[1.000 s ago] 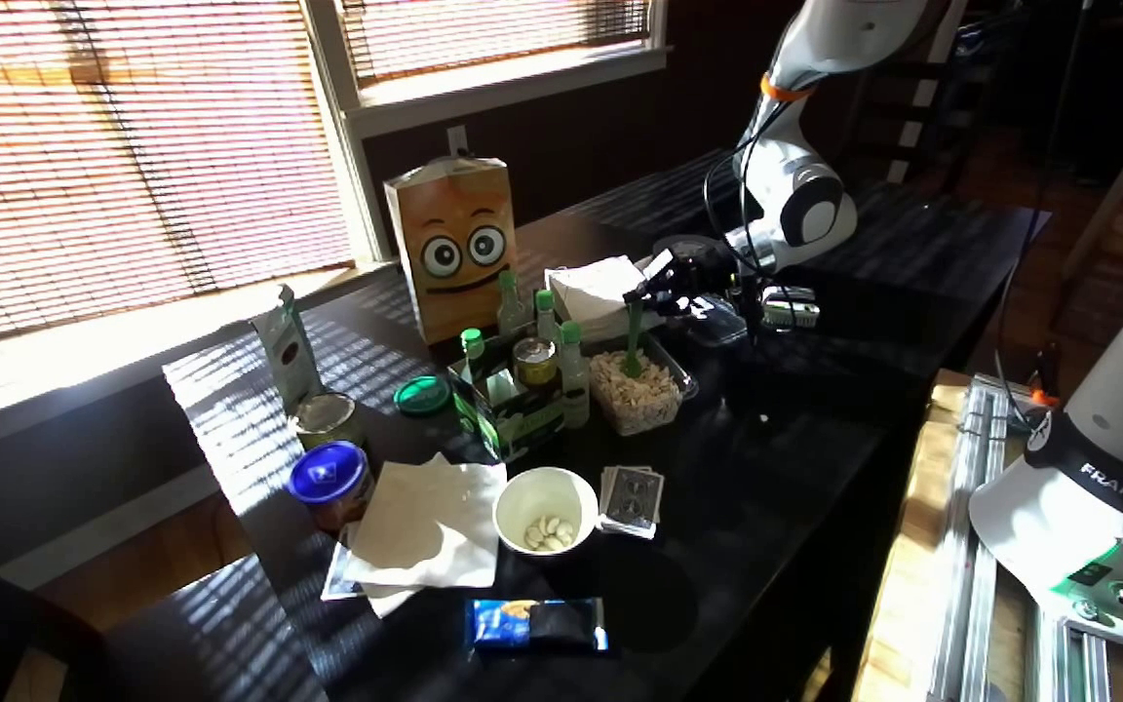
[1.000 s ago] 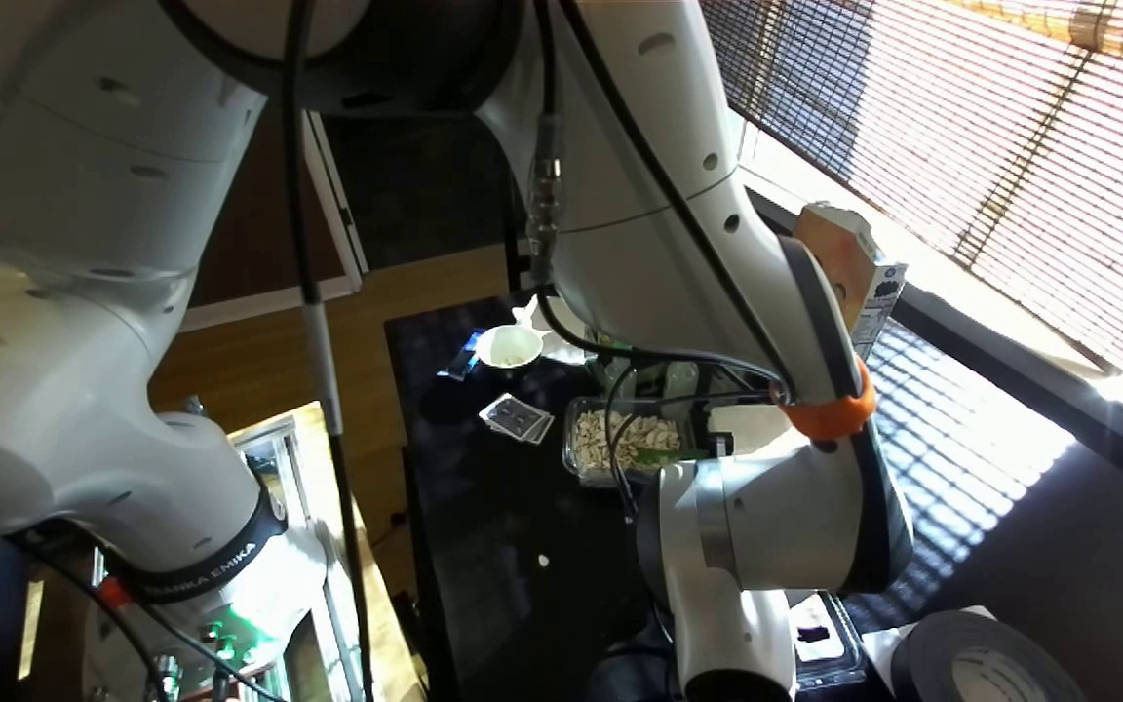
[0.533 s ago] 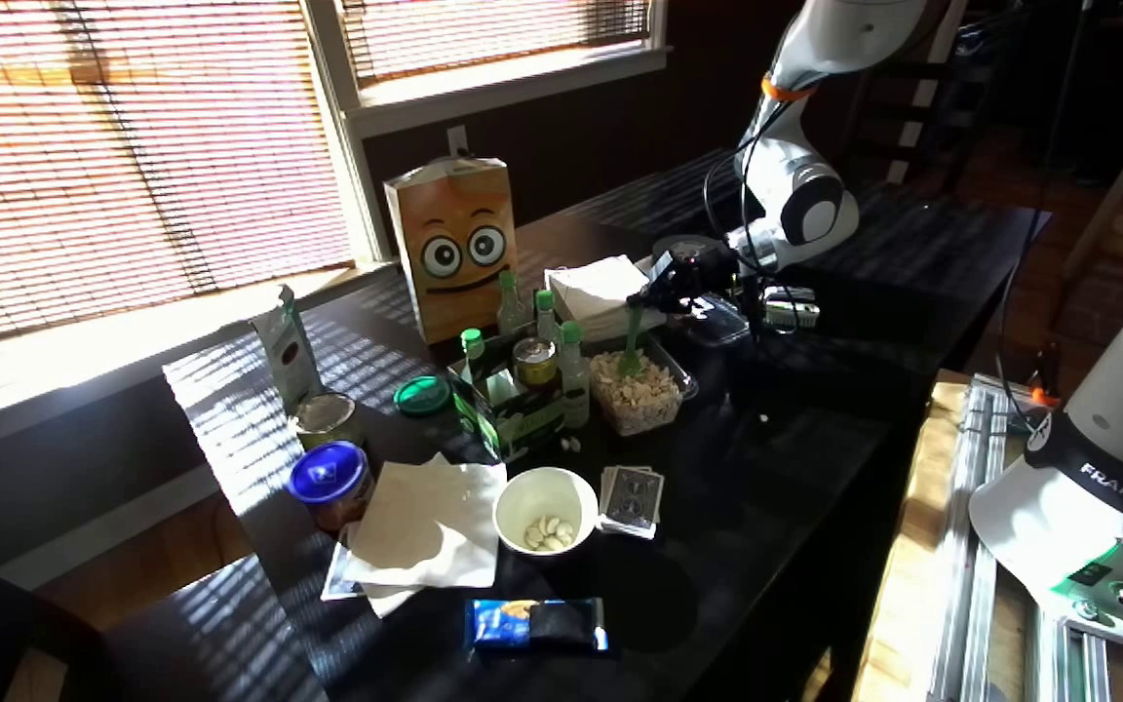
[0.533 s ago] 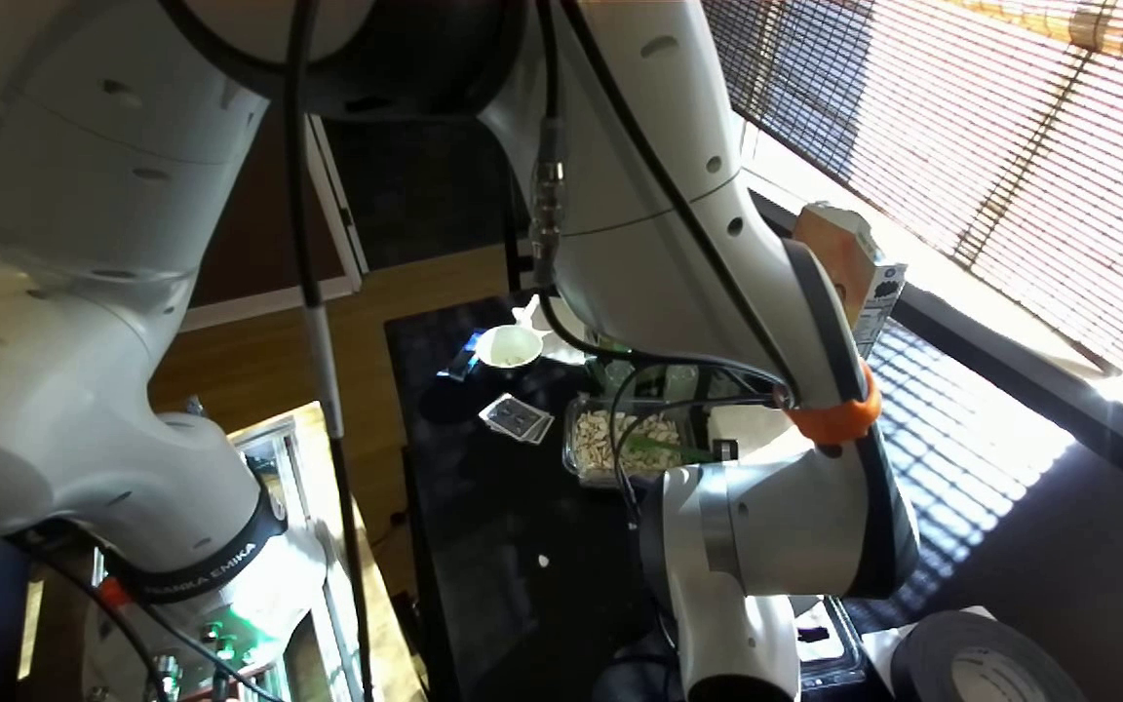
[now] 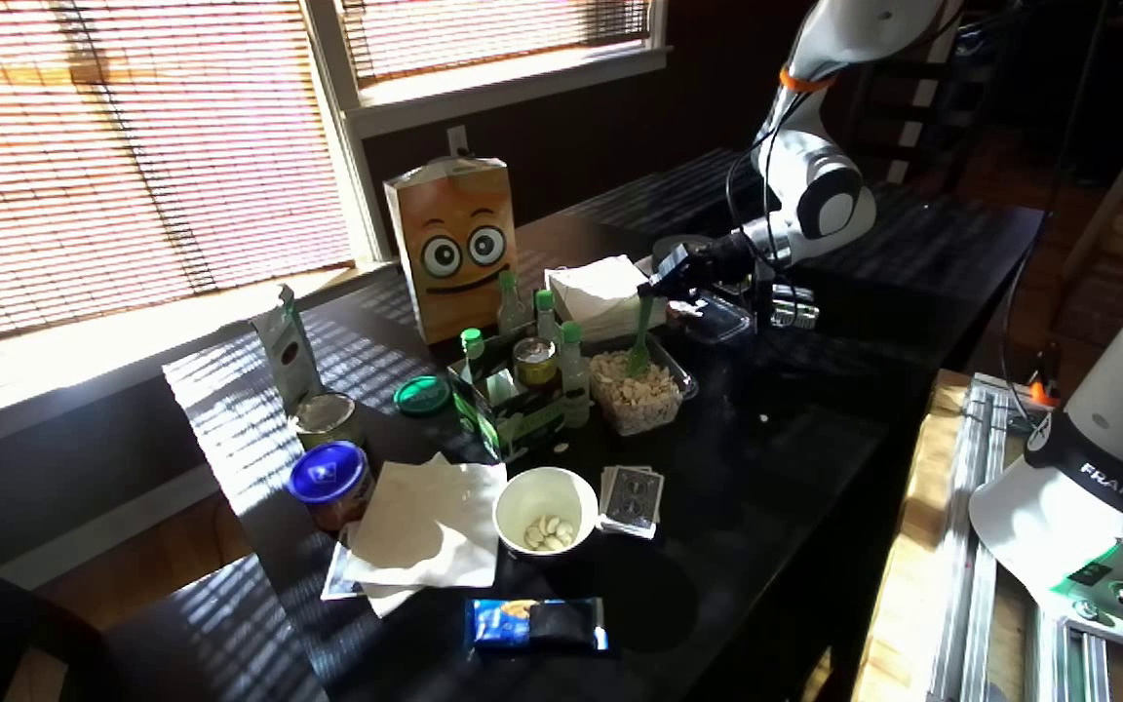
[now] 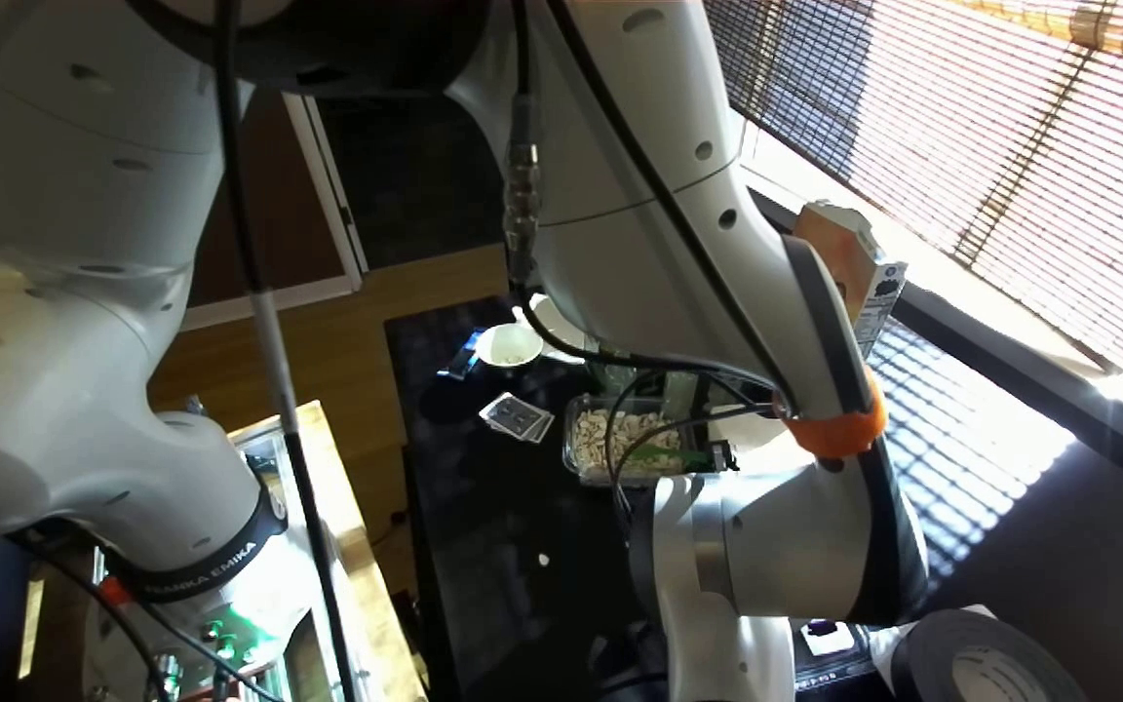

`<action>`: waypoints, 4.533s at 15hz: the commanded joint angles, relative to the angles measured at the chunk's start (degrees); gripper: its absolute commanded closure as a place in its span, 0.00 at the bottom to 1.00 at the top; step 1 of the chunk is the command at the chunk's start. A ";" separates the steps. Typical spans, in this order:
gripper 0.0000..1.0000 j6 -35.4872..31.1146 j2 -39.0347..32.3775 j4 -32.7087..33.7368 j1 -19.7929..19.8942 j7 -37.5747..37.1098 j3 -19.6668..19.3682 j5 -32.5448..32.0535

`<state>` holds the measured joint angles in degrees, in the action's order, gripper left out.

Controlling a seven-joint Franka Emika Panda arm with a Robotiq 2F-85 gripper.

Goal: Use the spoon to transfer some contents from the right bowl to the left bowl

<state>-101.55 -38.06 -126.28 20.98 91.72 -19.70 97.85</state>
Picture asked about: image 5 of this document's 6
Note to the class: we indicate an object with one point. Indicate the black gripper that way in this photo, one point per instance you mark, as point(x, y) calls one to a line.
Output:
point(717, 259)

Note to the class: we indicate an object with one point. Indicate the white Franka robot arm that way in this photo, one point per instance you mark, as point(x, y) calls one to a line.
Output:
point(834, 196)

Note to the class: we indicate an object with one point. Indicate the white round bowl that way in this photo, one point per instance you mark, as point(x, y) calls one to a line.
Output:
point(542, 507)

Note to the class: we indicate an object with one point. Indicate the stack of white napkins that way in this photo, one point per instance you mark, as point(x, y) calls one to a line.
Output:
point(603, 299)

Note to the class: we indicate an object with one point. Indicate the clear plastic clamshell container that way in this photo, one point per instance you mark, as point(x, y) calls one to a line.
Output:
point(717, 317)

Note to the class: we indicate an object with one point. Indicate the clear bottle green cap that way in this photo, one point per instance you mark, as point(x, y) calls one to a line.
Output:
point(511, 306)
point(472, 356)
point(547, 317)
point(572, 356)

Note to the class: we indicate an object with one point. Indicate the small white green object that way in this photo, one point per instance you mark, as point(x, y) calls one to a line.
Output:
point(793, 306)

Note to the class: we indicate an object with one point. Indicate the gold lid small can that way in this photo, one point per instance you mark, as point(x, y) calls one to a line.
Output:
point(535, 359)

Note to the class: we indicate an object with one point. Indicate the green black bottle carrier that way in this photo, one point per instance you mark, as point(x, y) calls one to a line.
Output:
point(524, 415)

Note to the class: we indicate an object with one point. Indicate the orange paper bag with face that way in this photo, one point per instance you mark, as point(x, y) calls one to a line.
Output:
point(451, 246)

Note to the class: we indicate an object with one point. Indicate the small clear plastic container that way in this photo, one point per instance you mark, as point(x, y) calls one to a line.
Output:
point(634, 502)

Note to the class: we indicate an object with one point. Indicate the green oval lid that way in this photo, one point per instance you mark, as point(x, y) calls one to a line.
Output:
point(421, 394)

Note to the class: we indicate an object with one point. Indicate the narrow window blind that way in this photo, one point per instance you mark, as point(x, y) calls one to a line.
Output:
point(495, 33)

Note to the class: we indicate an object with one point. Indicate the white paper napkin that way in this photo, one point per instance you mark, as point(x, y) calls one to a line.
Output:
point(431, 519)

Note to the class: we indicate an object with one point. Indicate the small tan cup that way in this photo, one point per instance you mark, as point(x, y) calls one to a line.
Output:
point(325, 417)

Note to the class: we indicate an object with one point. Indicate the blue snack packet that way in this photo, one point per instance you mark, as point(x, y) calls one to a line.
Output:
point(538, 624)

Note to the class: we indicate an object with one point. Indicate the wooden side table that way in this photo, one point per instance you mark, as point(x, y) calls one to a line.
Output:
point(906, 586)

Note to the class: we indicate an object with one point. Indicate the white paper sheet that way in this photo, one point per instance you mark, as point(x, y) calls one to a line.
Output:
point(344, 580)

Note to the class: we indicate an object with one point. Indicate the green sticker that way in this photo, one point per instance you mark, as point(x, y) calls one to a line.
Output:
point(1093, 575)

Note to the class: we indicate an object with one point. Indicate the wide window blind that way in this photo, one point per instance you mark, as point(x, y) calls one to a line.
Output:
point(134, 159)

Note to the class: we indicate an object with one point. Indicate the white wall outlet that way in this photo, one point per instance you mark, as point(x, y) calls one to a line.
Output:
point(456, 139)

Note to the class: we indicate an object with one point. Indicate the white window frame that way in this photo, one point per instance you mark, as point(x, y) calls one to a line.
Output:
point(339, 159)

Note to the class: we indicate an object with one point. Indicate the aluminium extrusion rail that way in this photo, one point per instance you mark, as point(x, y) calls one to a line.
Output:
point(975, 519)

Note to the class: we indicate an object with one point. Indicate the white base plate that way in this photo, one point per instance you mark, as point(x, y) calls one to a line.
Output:
point(1030, 519)

